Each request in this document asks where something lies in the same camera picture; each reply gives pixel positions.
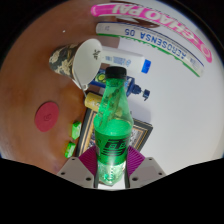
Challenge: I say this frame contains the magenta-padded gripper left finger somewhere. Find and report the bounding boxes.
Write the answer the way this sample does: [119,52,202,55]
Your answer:
[56,146,100,189]

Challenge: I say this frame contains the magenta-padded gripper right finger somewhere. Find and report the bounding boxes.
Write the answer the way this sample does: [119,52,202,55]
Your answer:
[124,146,167,190]

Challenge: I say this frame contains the green plastic drink bottle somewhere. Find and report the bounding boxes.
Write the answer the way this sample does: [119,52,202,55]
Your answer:
[92,66,135,186]

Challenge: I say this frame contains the small green packet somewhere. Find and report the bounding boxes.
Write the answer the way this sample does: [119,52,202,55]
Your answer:
[64,141,77,159]
[70,120,83,141]

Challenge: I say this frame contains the framed group picture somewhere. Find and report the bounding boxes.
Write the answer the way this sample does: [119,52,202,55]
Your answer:
[75,107,154,158]

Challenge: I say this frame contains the flat round red coaster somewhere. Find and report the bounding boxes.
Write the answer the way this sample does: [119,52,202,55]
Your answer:
[34,101,60,133]

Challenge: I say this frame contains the dark blue pump bottle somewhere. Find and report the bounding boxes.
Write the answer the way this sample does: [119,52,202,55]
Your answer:
[89,70,151,102]

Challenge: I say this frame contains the camouflage mug with white inside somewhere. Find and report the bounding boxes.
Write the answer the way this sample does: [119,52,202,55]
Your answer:
[48,38,103,91]

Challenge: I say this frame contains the white bottle with blue cap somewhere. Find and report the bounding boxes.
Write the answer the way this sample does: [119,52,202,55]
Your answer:
[99,46,152,75]

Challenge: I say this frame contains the white and green tube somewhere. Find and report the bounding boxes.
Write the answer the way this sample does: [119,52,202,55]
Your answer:
[95,22,205,78]

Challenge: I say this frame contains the pink and white tube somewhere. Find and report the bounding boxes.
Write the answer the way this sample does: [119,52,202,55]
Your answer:
[90,2,214,64]

